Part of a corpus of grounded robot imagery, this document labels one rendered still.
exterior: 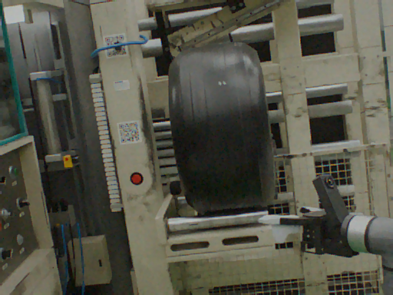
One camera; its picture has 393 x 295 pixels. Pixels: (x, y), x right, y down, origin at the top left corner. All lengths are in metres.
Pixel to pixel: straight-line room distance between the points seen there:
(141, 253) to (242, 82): 0.71
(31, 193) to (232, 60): 0.76
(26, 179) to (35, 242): 0.21
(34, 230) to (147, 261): 0.41
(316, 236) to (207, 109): 0.63
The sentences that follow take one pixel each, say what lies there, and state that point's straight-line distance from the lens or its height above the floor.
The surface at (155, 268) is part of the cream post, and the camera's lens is 2.07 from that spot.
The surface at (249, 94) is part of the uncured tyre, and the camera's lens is 1.74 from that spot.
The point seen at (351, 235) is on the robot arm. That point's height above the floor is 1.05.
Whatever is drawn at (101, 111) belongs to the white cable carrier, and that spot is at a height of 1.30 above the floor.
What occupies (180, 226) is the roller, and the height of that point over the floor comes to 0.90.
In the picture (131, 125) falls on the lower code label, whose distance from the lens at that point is 1.95.
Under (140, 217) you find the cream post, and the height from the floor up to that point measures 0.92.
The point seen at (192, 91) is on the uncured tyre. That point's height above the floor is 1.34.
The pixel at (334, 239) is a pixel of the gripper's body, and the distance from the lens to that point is 1.26.
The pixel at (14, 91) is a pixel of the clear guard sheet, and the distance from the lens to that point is 1.88.
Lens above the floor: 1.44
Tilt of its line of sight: 9 degrees down
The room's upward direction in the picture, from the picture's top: 8 degrees counter-clockwise
